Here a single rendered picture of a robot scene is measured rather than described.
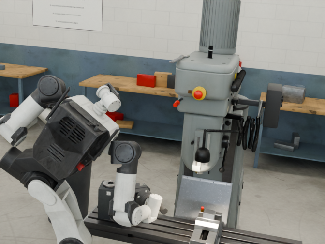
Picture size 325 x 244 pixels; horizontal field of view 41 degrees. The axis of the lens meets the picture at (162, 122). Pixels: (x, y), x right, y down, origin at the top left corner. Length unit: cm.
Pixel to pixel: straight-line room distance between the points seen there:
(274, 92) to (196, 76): 56
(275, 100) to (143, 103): 459
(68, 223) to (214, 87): 91
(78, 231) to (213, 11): 127
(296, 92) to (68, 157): 443
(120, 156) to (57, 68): 551
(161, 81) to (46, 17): 224
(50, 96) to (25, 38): 562
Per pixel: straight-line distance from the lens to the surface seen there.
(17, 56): 759
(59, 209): 203
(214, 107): 205
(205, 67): 193
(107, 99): 185
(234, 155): 264
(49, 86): 187
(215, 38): 228
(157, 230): 245
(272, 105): 236
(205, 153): 202
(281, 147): 604
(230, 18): 229
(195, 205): 271
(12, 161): 204
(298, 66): 637
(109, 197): 246
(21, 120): 195
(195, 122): 212
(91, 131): 172
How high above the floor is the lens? 219
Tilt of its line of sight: 17 degrees down
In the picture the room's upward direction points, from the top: 4 degrees clockwise
